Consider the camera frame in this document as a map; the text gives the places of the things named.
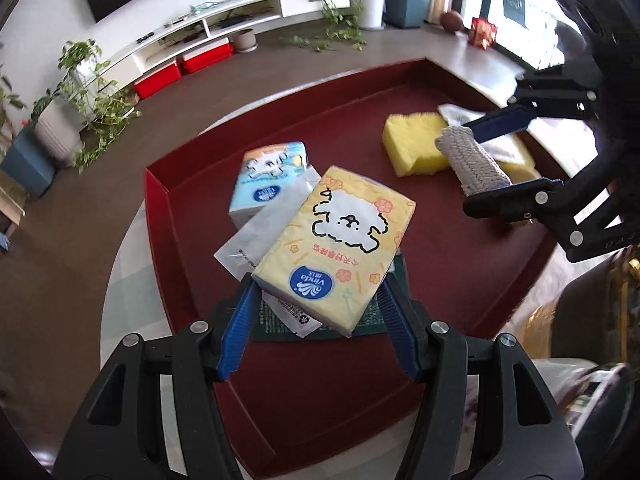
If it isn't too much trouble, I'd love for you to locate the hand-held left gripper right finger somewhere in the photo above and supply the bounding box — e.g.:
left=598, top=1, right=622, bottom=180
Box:
left=377, top=272, right=586, bottom=480

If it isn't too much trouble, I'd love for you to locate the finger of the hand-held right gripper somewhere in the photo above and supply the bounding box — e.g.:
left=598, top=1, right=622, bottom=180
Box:
left=460, top=67, right=601, bottom=144
left=462, top=177, right=637, bottom=264

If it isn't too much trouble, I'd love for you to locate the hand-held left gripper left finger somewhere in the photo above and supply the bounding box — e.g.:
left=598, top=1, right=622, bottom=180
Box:
left=52, top=272, right=261, bottom=480

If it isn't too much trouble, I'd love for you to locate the white cloth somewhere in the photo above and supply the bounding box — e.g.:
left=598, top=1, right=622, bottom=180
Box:
left=437, top=103, right=526, bottom=163

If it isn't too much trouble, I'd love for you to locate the grey knitted cloth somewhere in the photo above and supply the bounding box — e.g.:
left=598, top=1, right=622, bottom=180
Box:
left=434, top=126, right=513, bottom=198

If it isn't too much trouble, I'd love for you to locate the red tray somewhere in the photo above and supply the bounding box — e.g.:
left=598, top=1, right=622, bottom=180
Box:
left=144, top=57, right=574, bottom=466

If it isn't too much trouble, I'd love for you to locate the white packet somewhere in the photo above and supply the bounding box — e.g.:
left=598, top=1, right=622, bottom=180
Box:
left=214, top=165, right=324, bottom=339

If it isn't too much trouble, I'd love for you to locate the large yellow sponge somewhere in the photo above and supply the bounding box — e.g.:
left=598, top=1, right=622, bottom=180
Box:
left=382, top=111, right=466, bottom=178

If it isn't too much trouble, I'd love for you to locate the yellow tissue pack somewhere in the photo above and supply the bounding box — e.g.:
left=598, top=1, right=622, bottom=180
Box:
left=250, top=165, right=417, bottom=338

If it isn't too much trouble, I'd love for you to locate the blue tissue pack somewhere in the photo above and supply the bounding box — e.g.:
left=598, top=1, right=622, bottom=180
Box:
left=228, top=141, right=308, bottom=228

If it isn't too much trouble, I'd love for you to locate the red gift bag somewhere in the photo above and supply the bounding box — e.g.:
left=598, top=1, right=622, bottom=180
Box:
left=467, top=17, right=498, bottom=51

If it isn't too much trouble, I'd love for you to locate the black balcony chair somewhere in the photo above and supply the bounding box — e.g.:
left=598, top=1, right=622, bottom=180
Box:
left=500, top=0, right=531, bottom=26

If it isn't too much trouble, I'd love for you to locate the blue square planter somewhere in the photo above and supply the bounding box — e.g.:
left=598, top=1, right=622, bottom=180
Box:
left=0, top=127, right=57, bottom=197
left=384, top=0, right=436, bottom=29

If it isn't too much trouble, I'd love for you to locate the tall white flower pot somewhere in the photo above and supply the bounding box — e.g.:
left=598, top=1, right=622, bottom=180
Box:
left=350, top=0, right=387, bottom=31

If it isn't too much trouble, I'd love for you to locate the trailing pothos plant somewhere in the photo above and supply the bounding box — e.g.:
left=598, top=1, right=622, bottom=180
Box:
left=32, top=40, right=144, bottom=174
left=282, top=0, right=369, bottom=54

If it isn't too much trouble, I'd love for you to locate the red storage box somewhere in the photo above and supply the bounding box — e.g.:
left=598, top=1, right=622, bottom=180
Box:
left=177, top=42, right=235, bottom=75
left=132, top=58, right=183, bottom=100

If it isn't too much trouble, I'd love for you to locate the empty grey flower pot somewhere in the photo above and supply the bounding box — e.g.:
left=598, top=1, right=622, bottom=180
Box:
left=232, top=28, right=259, bottom=53

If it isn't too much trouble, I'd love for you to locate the white television cabinet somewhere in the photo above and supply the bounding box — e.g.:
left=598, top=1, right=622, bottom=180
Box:
left=95, top=0, right=351, bottom=79

